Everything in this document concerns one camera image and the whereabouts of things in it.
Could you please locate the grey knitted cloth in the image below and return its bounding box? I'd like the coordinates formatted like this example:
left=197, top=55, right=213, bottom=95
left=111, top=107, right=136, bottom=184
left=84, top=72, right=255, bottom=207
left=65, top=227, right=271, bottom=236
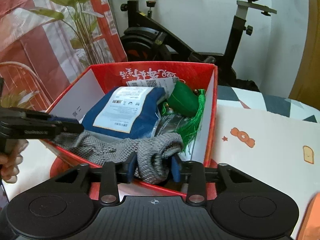
left=53, top=131, right=184, bottom=184

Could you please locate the blue white plastic package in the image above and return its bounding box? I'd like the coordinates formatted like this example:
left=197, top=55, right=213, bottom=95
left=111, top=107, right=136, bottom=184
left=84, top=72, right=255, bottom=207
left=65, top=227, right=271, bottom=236
left=81, top=87, right=166, bottom=139

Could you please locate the green tassel pouch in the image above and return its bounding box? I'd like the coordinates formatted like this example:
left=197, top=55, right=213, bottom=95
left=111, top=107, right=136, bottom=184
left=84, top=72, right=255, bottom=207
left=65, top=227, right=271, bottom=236
left=161, top=81, right=206, bottom=149

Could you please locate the black clear plastic package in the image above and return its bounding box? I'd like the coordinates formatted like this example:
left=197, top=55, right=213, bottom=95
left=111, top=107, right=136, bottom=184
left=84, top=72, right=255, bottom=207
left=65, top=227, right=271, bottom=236
left=153, top=114, right=197, bottom=142

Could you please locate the person's left hand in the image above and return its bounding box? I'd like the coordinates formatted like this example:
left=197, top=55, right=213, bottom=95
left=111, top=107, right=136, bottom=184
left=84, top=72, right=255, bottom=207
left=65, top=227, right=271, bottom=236
left=1, top=139, right=29, bottom=184

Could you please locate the red strawberry cardboard box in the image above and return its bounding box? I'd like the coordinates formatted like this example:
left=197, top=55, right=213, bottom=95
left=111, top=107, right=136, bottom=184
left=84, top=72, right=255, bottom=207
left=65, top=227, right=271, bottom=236
left=45, top=61, right=217, bottom=196

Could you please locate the cartoon print tablecloth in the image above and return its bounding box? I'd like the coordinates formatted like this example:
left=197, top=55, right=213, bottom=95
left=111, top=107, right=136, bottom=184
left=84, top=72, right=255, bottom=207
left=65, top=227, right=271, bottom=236
left=0, top=84, right=320, bottom=240

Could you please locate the red white curtain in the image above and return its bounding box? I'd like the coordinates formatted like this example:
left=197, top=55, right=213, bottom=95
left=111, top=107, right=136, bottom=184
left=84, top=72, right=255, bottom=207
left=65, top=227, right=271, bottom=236
left=1, top=0, right=127, bottom=111

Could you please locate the black exercise bike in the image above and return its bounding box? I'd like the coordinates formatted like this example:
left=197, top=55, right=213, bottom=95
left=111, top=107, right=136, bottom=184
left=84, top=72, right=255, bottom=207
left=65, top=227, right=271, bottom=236
left=111, top=0, right=275, bottom=91

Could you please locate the orange plastic object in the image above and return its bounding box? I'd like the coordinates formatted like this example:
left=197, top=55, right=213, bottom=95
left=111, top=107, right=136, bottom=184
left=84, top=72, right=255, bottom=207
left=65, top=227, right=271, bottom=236
left=296, top=192, right=320, bottom=240

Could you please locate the green potted plant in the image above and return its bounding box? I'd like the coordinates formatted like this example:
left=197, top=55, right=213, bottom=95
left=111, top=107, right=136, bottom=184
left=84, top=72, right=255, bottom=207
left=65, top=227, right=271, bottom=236
left=30, top=0, right=106, bottom=65

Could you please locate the wooden door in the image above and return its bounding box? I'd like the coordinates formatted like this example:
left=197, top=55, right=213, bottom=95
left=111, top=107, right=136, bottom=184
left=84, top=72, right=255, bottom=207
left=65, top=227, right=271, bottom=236
left=289, top=0, right=319, bottom=109

